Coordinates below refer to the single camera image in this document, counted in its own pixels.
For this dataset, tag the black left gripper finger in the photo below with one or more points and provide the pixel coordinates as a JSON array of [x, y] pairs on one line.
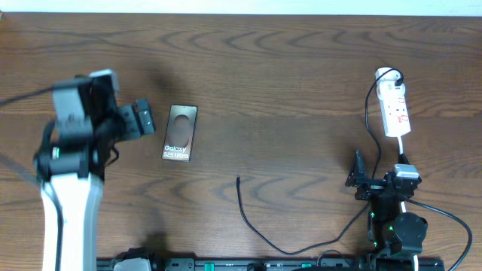
[[129, 116], [145, 117]]

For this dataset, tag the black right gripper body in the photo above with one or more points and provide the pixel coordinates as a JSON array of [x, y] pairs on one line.
[[370, 189]]

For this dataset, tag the Galaxy S25 Ultra smartphone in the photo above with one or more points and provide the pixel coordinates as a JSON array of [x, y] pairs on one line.
[[180, 133]]

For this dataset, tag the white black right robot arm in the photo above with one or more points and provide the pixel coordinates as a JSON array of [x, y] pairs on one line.
[[397, 234]]

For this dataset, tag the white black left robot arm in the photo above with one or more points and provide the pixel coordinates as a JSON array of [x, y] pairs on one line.
[[71, 160]]

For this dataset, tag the white power strip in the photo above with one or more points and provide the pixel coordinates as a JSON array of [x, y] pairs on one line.
[[390, 92]]

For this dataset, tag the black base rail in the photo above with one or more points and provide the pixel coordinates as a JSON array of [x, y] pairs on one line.
[[143, 259]]

